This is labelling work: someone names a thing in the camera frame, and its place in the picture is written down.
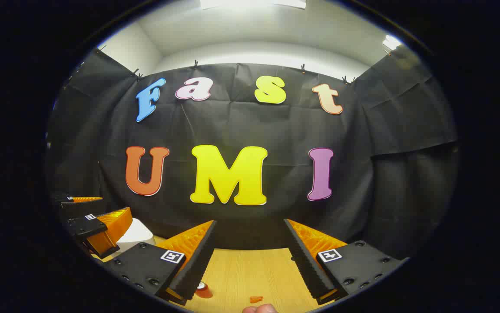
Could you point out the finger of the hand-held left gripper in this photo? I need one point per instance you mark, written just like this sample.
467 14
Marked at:
80 227
65 199

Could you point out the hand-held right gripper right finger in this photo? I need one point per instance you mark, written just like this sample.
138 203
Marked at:
308 261

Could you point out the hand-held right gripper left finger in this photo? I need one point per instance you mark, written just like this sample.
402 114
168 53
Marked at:
197 261

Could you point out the red pop can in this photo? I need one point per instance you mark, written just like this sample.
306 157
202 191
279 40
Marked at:
205 291

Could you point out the orange paper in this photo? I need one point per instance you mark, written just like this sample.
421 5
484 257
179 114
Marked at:
256 299

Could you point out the wooden desktop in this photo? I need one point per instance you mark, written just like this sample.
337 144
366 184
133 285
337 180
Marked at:
254 274

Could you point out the black backdrop cloth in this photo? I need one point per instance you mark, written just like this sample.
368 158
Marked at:
276 130

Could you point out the ceiling light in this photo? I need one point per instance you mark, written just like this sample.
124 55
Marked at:
254 3
391 42

